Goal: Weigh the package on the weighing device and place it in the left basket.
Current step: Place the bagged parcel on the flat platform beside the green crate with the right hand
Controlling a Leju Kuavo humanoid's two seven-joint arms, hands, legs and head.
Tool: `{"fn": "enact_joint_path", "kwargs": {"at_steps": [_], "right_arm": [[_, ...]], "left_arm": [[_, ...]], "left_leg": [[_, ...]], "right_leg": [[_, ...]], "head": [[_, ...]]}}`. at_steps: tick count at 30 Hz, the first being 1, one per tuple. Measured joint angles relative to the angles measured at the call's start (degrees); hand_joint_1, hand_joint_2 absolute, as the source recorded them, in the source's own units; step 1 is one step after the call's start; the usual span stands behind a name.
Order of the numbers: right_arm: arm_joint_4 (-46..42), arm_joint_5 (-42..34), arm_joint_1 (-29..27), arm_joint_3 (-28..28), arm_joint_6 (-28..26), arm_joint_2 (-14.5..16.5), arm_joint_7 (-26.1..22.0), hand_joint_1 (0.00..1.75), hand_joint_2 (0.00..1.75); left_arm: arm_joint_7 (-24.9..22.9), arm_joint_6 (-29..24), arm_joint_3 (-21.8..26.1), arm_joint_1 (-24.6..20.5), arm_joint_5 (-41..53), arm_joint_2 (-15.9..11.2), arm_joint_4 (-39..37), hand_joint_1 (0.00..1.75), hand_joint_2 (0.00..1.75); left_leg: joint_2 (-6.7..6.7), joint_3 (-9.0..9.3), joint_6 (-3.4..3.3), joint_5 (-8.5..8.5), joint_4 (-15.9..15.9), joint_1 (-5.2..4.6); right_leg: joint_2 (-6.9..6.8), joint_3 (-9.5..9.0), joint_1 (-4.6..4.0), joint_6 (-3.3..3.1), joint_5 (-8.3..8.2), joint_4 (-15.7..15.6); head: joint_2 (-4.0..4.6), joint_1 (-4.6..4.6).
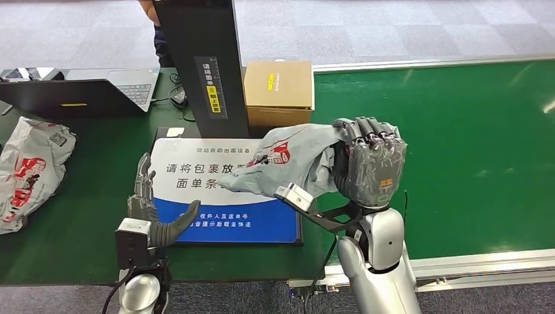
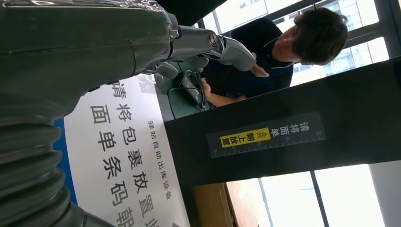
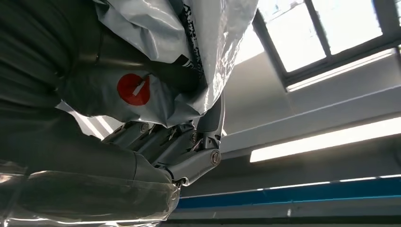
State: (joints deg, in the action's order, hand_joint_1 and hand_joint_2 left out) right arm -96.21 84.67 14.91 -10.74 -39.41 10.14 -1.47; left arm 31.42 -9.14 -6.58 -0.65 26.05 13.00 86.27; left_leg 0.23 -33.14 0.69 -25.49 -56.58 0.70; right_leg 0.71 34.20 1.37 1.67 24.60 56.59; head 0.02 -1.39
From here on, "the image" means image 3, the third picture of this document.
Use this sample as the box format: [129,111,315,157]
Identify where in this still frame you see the long ceiling light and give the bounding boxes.
[249,117,401,164]

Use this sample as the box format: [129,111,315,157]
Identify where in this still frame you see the window with dark frame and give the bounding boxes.
[252,0,401,92]

